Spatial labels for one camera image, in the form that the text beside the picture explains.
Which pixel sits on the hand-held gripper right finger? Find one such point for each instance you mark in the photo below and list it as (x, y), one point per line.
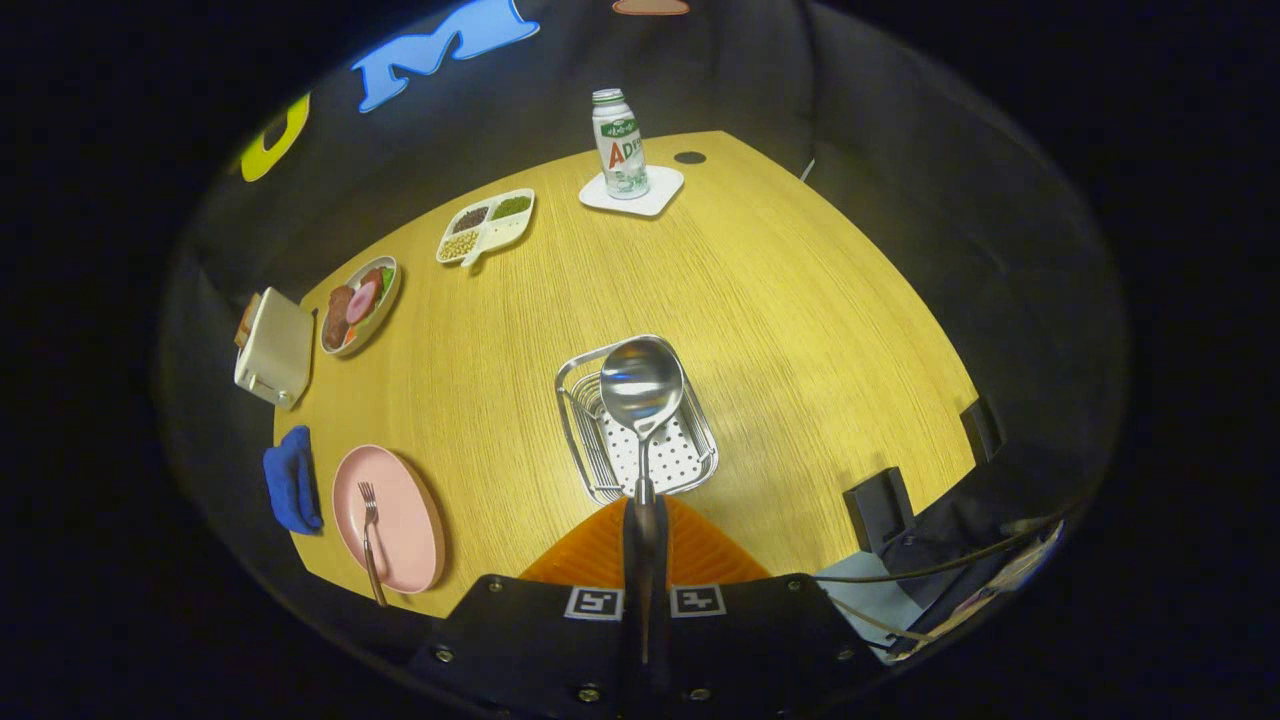
(760, 640)

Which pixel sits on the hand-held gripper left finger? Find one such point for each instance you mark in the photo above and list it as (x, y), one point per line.
(520, 640)

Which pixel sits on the metal fork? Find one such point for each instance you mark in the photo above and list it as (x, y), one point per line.
(369, 530)

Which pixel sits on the metal spoon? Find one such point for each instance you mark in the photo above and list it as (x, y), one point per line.
(641, 385)

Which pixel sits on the pink plate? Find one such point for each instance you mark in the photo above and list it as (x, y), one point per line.
(405, 520)

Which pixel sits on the black table clamp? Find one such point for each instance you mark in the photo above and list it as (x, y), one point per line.
(981, 430)
(880, 508)

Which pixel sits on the blue cloth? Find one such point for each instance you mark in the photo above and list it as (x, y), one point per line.
(292, 480)

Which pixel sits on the grey oval food plate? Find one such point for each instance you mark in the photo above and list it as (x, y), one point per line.
(388, 305)

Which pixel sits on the pink ham slice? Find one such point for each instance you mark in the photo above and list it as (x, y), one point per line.
(362, 300)

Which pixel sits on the brown meat slice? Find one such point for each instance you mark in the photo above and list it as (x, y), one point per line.
(338, 308)

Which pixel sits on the white toaster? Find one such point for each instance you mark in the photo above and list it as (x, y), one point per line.
(275, 345)

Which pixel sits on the green lettuce leaf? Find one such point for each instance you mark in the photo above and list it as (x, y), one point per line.
(388, 278)

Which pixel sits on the pile of yellow beans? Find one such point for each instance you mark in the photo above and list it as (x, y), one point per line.
(458, 245)

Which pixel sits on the white divided dish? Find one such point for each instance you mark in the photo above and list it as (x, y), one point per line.
(500, 232)

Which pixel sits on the toast slice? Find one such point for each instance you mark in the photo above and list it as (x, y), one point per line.
(246, 320)

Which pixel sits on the pile of dark beans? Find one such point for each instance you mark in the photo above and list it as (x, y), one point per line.
(470, 217)

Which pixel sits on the pile of green beans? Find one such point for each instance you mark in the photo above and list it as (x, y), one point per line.
(511, 206)

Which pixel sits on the white square coaster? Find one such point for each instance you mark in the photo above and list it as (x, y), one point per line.
(662, 190)

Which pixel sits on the black table grommet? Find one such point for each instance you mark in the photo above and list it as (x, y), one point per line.
(690, 157)

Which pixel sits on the white drink bottle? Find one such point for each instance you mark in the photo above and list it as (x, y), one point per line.
(620, 150)

